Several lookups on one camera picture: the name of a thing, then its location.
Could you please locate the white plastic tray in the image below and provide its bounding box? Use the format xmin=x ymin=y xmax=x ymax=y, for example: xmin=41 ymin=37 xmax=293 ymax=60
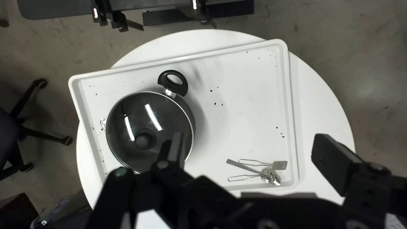
xmin=68 ymin=38 xmax=302 ymax=201

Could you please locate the black metal stand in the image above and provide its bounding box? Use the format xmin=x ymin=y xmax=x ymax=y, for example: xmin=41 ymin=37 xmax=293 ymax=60
xmin=17 ymin=0 xmax=256 ymax=33

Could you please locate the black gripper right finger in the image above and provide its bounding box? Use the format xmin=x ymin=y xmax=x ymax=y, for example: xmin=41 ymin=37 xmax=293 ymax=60
xmin=311 ymin=132 xmax=407 ymax=229

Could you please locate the black cooking pot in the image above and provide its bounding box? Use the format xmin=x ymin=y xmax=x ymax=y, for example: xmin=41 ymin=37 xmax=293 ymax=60
xmin=105 ymin=69 xmax=198 ymax=176

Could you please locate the black office chair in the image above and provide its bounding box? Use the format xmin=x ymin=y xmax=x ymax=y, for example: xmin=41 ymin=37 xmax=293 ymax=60
xmin=0 ymin=78 xmax=74 ymax=182

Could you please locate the glass pot lid black knob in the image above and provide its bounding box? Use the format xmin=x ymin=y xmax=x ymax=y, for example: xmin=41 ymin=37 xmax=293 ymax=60
xmin=105 ymin=90 xmax=195 ymax=174

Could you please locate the silver metal utensil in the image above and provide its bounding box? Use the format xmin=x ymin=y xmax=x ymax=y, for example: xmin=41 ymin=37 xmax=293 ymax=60
xmin=226 ymin=158 xmax=289 ymax=187

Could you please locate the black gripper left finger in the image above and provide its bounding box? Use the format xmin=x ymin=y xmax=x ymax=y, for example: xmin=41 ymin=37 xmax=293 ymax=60
xmin=87 ymin=132 xmax=201 ymax=229

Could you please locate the dark box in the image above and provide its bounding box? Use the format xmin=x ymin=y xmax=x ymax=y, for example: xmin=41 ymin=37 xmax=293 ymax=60
xmin=0 ymin=191 xmax=93 ymax=229

